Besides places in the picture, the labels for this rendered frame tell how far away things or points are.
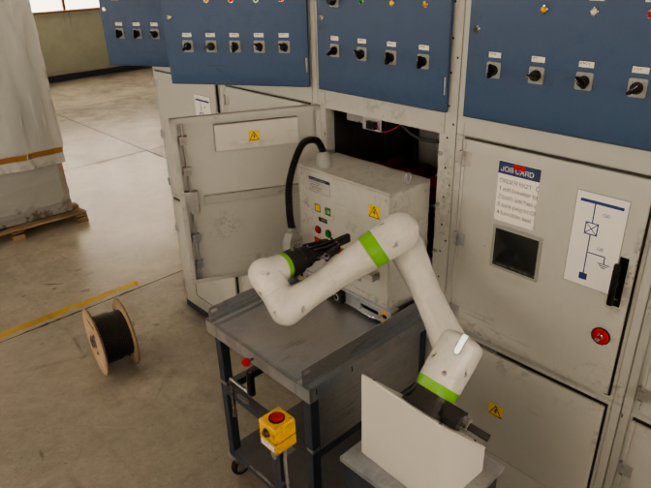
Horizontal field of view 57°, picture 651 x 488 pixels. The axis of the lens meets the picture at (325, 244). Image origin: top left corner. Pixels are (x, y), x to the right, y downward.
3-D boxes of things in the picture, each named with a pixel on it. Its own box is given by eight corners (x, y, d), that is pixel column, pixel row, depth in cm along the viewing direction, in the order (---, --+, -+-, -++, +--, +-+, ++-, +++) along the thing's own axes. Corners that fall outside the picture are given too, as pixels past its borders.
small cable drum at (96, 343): (88, 354, 362) (75, 298, 344) (124, 342, 373) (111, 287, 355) (109, 389, 332) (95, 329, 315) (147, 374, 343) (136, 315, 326)
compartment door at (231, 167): (191, 277, 271) (167, 115, 239) (324, 256, 287) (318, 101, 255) (192, 285, 265) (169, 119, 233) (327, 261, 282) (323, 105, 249)
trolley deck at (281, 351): (309, 405, 200) (309, 390, 197) (206, 331, 241) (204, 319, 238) (434, 323, 241) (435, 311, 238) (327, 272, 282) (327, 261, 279)
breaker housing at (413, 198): (388, 313, 227) (390, 194, 206) (302, 270, 260) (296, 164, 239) (466, 267, 258) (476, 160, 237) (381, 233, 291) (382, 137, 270)
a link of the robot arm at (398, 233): (428, 241, 190) (407, 211, 194) (426, 230, 178) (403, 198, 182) (381, 273, 191) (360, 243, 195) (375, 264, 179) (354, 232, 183)
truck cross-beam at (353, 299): (390, 326, 227) (390, 313, 224) (297, 278, 263) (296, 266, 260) (399, 321, 230) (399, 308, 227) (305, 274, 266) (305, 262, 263)
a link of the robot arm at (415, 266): (483, 371, 193) (417, 227, 209) (485, 368, 177) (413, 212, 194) (447, 386, 194) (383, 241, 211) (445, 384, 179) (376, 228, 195)
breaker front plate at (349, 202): (385, 313, 227) (387, 196, 206) (301, 271, 259) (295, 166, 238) (387, 312, 228) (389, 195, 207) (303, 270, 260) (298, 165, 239)
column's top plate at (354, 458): (504, 471, 180) (505, 466, 179) (440, 536, 160) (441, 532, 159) (405, 410, 205) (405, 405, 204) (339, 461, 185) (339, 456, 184)
